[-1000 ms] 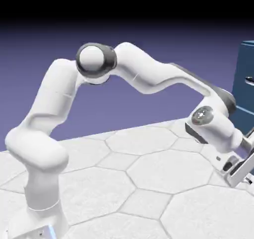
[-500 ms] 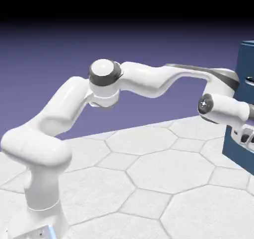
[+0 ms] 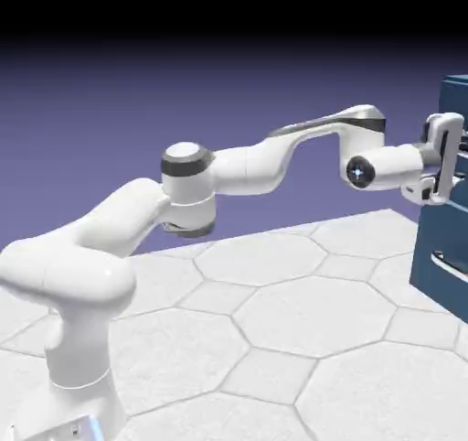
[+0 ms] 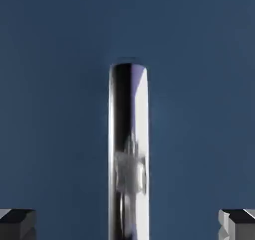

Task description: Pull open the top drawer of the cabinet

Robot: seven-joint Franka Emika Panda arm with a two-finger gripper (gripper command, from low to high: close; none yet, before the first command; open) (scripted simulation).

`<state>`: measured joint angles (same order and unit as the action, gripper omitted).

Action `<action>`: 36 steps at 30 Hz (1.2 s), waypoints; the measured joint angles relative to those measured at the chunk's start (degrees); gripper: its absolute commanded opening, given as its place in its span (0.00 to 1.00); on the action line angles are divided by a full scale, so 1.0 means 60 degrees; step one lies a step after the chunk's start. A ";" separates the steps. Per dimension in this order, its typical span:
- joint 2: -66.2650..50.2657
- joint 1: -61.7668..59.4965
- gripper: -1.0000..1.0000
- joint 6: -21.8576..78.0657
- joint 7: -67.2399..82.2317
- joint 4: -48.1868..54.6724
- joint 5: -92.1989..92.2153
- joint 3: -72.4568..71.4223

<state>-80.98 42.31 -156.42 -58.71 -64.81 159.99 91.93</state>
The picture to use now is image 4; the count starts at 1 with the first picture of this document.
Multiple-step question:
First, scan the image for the blue painted drawer front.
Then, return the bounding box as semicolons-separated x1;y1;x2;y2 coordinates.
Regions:
0;0;255;240

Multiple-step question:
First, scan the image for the shiny silver curved drawer handle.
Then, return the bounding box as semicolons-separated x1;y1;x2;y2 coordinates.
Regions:
108;62;150;240

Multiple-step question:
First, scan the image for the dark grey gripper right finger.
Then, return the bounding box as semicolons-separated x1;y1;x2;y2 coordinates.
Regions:
218;208;255;240

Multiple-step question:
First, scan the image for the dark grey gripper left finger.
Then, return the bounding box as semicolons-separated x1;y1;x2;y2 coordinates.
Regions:
0;208;37;240

